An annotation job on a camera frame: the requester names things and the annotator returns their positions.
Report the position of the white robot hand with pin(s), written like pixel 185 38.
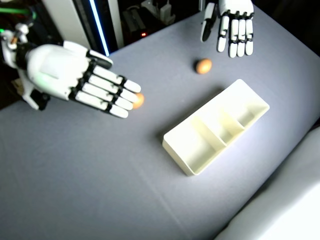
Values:
pixel 52 67
pixel 236 7

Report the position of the brown egg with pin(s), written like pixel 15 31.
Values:
pixel 140 101
pixel 203 66

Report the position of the cream three-compartment tray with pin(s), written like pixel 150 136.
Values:
pixel 200 147

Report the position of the robot torso column blue light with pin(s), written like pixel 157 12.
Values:
pixel 100 25

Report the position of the small white device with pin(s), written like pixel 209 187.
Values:
pixel 166 11

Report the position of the black device red light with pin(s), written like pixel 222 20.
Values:
pixel 140 27

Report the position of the grey table cloth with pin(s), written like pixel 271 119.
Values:
pixel 100 175

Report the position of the white backdrop sheet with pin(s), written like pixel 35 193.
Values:
pixel 287 200

